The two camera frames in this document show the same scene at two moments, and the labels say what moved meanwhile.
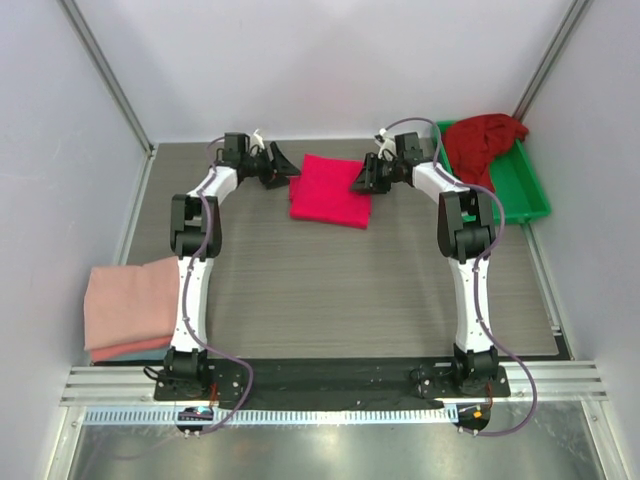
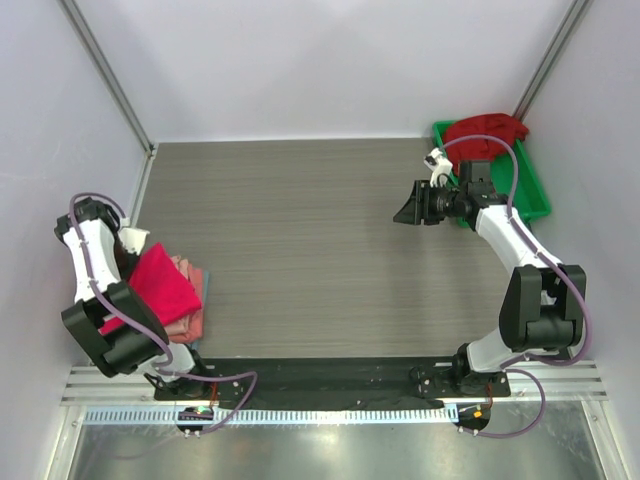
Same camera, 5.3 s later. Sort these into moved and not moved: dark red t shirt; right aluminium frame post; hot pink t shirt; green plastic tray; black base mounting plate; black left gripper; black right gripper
Moved: black left gripper; black right gripper; hot pink t shirt
Not moved: right aluminium frame post; black base mounting plate; green plastic tray; dark red t shirt
